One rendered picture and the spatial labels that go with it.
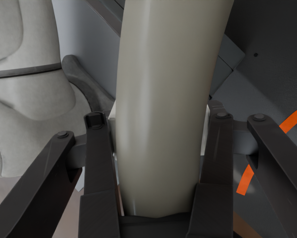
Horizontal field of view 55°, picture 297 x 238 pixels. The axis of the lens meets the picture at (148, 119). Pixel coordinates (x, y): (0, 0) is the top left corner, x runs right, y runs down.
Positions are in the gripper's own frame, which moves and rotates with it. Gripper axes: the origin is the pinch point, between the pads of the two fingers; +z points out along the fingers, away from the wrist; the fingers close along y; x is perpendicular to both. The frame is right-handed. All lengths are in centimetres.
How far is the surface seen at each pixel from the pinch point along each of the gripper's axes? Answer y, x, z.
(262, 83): 43, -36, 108
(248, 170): 37, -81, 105
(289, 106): 53, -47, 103
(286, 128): 53, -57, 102
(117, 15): -9.4, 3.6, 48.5
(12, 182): -133, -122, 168
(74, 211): -78, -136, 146
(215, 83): 13, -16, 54
